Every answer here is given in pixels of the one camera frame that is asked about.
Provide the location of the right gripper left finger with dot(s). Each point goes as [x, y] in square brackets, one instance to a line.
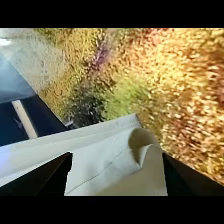
[43, 180]

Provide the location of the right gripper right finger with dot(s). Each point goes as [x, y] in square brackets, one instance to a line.
[186, 183]

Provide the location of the white garment with black trim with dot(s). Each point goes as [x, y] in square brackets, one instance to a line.
[110, 160]

